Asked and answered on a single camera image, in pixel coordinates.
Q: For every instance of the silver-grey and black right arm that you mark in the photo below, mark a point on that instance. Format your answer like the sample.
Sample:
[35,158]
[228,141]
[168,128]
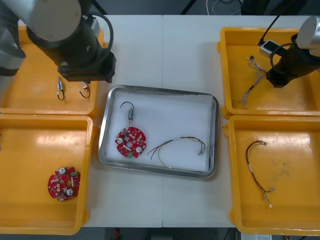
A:
[311,32]

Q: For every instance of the yellow-orange plastic bin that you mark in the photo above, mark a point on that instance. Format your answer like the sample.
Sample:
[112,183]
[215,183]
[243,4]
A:
[295,97]
[290,180]
[32,155]
[32,82]

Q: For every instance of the steel tray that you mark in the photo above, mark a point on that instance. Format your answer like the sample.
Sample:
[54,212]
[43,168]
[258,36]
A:
[212,140]

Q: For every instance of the round red circuit board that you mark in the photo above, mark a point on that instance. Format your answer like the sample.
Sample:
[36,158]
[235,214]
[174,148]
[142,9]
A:
[64,184]
[130,142]

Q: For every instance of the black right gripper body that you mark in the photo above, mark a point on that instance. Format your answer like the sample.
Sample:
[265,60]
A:
[278,75]

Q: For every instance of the silver-grey and black left arm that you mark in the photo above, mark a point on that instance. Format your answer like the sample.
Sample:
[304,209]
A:
[57,22]

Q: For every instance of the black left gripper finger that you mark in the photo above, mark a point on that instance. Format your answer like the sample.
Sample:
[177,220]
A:
[86,82]

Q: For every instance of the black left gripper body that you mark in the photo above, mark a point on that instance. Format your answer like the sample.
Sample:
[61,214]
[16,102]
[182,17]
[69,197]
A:
[87,67]

